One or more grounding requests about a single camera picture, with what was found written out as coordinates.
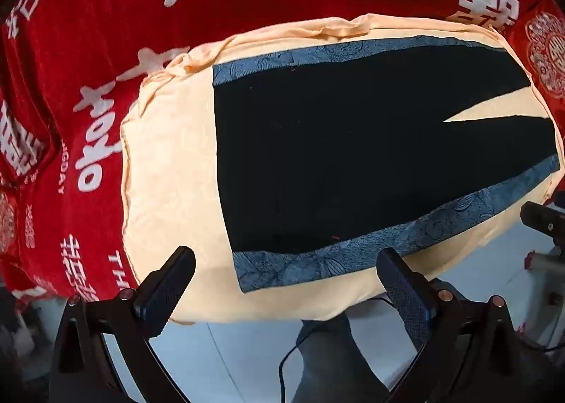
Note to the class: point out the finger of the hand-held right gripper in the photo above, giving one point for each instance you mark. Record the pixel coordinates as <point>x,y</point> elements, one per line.
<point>545,220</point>

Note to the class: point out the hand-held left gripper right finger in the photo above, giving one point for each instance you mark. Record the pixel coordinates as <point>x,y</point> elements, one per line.
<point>404,292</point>

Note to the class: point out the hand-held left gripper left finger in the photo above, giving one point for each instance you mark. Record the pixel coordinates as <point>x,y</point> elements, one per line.
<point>165,292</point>

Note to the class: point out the black pants with blue stripes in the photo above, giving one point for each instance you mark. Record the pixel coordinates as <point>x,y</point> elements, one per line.
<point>344,151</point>

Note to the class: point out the red printed blanket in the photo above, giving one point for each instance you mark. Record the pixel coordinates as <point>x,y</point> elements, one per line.
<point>79,32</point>

